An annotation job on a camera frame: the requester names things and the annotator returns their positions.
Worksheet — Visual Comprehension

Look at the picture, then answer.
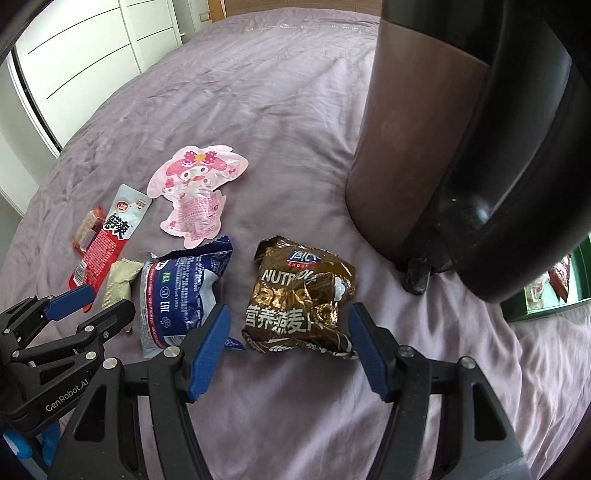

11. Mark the dark red snack packet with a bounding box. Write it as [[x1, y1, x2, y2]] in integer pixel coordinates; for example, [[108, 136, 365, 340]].
[[547, 258, 573, 303]]

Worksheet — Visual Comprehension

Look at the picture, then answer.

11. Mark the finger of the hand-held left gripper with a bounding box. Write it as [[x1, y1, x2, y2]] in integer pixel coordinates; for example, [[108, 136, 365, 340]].
[[0, 285, 96, 344], [9, 299, 136, 365]]

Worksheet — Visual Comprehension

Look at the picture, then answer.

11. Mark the blue and white snack bag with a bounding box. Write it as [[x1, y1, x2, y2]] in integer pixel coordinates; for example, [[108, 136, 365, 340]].
[[139, 235, 245, 360]]

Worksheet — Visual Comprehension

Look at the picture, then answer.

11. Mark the small red clear-window packet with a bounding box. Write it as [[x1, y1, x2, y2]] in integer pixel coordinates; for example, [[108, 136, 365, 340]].
[[71, 209, 109, 254]]

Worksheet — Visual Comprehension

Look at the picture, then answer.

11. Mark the brown gold oatmeal packet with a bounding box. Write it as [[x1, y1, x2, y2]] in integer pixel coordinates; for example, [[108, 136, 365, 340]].
[[241, 236, 360, 361]]

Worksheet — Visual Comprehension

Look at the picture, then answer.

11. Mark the person's left hand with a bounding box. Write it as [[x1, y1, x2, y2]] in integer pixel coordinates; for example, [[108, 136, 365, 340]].
[[0, 422, 63, 480]]

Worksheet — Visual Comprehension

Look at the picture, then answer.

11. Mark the white wardrobe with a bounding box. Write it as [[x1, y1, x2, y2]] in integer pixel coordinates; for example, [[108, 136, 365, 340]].
[[0, 0, 204, 160]]

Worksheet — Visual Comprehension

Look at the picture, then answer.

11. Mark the small beige snack packet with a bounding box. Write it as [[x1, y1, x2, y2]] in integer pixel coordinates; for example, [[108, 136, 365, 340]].
[[100, 258, 144, 311]]

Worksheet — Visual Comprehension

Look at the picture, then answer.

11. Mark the clear candy packet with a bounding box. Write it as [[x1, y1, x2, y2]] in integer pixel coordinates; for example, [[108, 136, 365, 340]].
[[525, 281, 549, 311]]

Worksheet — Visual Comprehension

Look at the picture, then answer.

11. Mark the green tray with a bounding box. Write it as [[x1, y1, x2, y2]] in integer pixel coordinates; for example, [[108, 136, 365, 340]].
[[501, 244, 591, 324]]

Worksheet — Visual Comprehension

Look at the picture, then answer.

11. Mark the pink cartoon snack packet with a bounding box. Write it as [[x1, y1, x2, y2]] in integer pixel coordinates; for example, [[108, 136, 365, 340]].
[[147, 144, 249, 249]]

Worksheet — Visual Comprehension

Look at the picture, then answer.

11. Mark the red and white snack packet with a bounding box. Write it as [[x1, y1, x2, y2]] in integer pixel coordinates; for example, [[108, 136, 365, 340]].
[[69, 184, 153, 291]]

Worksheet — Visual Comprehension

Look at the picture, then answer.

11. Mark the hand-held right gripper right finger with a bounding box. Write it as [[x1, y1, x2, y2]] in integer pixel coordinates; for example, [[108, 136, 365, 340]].
[[347, 302, 536, 480]]

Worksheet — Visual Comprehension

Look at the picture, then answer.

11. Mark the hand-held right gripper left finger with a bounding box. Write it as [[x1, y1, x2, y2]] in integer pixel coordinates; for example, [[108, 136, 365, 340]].
[[53, 305, 232, 480]]

